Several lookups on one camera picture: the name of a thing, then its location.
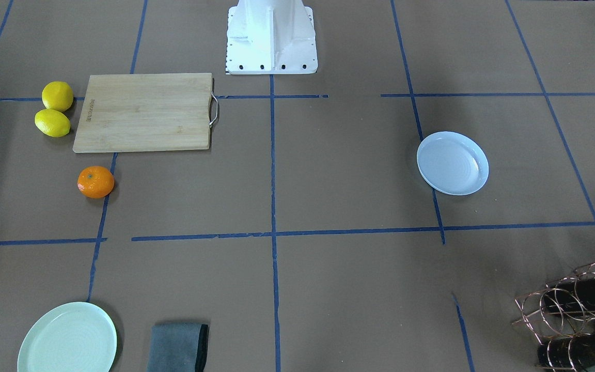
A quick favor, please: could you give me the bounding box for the light blue plate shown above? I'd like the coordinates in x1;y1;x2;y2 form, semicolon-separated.
416;131;490;196

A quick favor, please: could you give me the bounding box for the orange mandarin fruit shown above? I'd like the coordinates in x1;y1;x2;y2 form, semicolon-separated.
76;166;115;199

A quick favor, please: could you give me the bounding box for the light green plate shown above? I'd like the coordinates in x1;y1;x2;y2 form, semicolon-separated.
17;302;118;371

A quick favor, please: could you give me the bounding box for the bamboo cutting board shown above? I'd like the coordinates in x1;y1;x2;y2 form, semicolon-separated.
73;73;219;153

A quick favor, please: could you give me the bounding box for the folded grey cloth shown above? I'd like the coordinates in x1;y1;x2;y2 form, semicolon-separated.
146;322;210;371

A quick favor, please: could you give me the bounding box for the lower yellow lemon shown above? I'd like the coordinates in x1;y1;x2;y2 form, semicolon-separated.
35;108;71;137

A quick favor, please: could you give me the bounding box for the yellow lemon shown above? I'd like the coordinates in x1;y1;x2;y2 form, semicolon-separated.
35;108;71;137
41;82;74;112

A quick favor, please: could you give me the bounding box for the upper yellow lemon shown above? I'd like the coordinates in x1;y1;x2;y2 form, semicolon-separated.
41;82;74;112

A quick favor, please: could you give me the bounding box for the dark wine bottle lower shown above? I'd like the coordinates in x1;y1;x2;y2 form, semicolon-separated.
537;334;595;370

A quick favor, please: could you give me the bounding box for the dark wine bottle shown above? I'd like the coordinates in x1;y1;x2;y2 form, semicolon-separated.
543;278;595;313
537;334;595;370

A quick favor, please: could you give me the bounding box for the dark wine bottle upper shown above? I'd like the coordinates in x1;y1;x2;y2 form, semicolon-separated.
543;278;595;313

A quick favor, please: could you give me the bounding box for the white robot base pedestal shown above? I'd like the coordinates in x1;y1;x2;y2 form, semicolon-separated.
225;1;319;75

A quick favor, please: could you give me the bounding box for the copper wire bottle rack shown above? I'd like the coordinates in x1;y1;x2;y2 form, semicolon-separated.
514;262;595;371

